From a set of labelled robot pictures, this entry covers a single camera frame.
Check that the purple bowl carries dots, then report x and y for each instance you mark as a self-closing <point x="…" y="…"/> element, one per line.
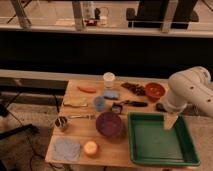
<point x="109" y="124"/>

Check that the wooden table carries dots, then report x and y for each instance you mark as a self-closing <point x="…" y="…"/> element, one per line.
<point x="112" y="151"/>

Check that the yellow banana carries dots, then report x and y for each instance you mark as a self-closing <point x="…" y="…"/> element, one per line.
<point x="75" y="102"/>

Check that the orange carrot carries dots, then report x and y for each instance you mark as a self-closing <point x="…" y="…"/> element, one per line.
<point x="87" y="89"/>

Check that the black rectangular block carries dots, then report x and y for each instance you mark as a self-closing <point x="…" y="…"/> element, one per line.
<point x="160" y="108"/>

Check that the blue sponge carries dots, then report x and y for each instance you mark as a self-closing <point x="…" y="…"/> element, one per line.
<point x="111" y="94"/>

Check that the blue cup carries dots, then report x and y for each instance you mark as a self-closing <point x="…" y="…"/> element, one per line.
<point x="99" y="103"/>

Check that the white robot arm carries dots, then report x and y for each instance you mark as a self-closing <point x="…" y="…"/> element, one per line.
<point x="188" y="86"/>

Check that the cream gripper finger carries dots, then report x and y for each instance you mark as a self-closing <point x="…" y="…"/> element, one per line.
<point x="169" y="121"/>

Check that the metal fork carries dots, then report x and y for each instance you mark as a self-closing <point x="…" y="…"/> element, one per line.
<point x="88" y="116"/>

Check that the green plastic tray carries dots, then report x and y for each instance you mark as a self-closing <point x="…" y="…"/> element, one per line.
<point x="151" y="144"/>

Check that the orange round fruit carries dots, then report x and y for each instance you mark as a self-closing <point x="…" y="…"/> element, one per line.
<point x="90" y="148"/>

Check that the black handled tool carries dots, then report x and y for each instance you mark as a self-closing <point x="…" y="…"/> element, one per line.
<point x="117" y="107"/>

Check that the red bowl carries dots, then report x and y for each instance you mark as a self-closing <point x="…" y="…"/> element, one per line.
<point x="154" y="91"/>

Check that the white paper cup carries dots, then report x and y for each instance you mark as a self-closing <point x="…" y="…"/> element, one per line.
<point x="109" y="79"/>

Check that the blue cloth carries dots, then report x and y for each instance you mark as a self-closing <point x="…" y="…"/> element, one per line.
<point x="65" y="149"/>

